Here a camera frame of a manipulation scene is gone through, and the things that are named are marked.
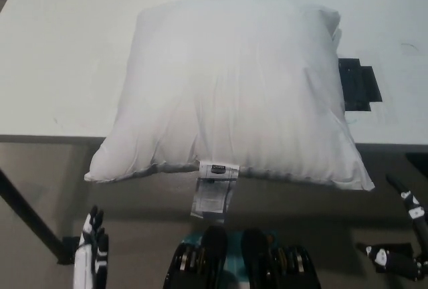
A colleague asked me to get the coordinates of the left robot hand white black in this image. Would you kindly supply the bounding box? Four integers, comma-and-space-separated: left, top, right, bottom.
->
71, 205, 110, 289

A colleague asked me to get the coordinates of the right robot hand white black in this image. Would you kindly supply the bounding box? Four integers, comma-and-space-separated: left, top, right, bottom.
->
356, 173, 428, 283

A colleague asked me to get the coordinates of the white pillow care label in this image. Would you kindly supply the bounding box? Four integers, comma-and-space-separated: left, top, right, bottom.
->
189, 160, 240, 219

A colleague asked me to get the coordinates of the white square pillow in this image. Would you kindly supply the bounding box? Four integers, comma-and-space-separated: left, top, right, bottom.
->
84, 0, 376, 192

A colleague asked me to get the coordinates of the black diagonal table leg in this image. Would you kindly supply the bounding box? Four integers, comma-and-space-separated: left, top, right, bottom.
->
0, 167, 66, 260

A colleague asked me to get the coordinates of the black table cable box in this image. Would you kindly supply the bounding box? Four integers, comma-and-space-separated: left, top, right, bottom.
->
336, 57, 383, 113

